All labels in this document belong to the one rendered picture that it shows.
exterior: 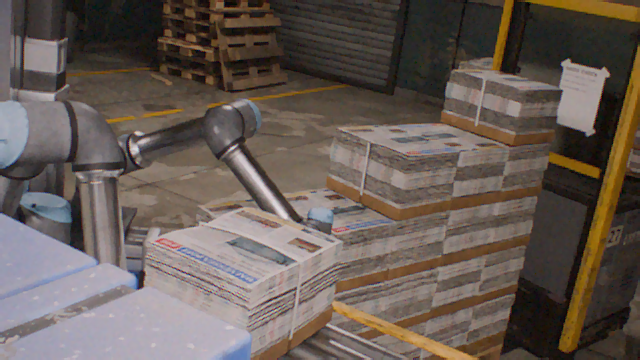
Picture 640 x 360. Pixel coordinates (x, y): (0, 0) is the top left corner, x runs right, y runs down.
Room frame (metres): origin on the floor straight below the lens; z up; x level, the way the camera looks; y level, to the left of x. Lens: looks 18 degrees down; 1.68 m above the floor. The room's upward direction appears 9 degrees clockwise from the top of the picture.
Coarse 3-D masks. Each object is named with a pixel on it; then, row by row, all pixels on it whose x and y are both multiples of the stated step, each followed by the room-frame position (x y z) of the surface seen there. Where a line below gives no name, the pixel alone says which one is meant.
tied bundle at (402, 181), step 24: (336, 144) 2.63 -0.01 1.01; (360, 144) 2.55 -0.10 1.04; (336, 168) 2.62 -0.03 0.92; (360, 168) 2.54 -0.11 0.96; (384, 168) 2.45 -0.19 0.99; (408, 168) 2.39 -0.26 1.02; (432, 168) 2.48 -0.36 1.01; (456, 168) 2.58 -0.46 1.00; (360, 192) 2.51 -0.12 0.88; (384, 192) 2.44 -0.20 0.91; (408, 192) 2.41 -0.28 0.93; (432, 192) 2.50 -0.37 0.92
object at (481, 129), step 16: (464, 128) 2.96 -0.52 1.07; (480, 128) 2.90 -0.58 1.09; (512, 144) 2.78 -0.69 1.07; (512, 192) 2.83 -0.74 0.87; (528, 192) 2.91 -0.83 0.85; (512, 240) 2.89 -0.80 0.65; (528, 240) 2.97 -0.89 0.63; (512, 288) 2.95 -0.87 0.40; (496, 336) 2.93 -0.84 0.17; (464, 352) 2.78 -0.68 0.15
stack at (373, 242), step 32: (320, 192) 2.58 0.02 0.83; (352, 224) 2.30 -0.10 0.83; (384, 224) 2.34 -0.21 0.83; (416, 224) 2.46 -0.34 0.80; (448, 224) 2.59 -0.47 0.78; (480, 224) 2.73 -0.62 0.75; (352, 256) 2.26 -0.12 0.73; (384, 256) 2.36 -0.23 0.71; (416, 256) 2.48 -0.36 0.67; (480, 256) 2.78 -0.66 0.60; (384, 288) 2.38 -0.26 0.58; (416, 288) 2.49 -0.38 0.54; (448, 288) 2.65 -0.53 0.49; (352, 320) 2.30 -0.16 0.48; (448, 320) 2.67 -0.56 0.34; (416, 352) 2.57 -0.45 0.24
